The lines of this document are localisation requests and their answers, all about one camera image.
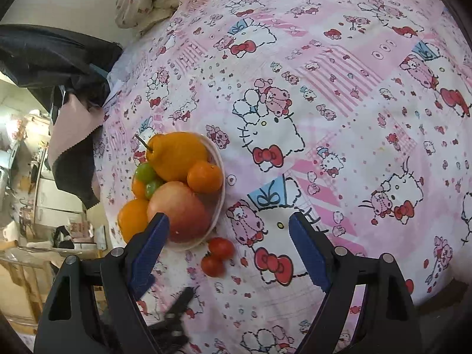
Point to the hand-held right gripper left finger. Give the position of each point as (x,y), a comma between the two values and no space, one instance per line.
(147,254)

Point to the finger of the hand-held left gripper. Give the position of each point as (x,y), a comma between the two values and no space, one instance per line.
(179,309)

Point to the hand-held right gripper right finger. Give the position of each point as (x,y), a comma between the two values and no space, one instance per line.
(308,250)

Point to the red cherry tomato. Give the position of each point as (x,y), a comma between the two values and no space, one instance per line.
(221,247)
(213,265)

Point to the red apple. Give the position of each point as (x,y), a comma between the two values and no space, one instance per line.
(184,210)

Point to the small orange kumquat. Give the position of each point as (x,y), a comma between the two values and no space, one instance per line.
(138,190)

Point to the small green citrus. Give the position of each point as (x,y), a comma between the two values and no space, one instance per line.
(145,171)
(152,188)

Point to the pink ceramic bowl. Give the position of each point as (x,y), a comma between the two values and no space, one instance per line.
(217,206)

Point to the orange tangerine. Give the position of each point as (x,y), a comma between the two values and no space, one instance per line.
(204,177)

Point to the round orange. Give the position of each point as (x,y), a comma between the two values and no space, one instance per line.
(132,219)

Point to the large knobbed orange citrus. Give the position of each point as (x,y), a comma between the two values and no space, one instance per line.
(177,155)

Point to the black cloth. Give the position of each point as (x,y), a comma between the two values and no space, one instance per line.
(73,177)

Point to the white cabinet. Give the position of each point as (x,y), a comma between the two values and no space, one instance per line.
(55,199)

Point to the pink cartoon printed bed sheet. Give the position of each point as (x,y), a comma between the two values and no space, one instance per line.
(350,118)

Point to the pink cloth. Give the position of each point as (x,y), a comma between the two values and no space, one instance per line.
(70,129)

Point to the black jacket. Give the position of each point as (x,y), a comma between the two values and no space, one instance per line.
(48,59)

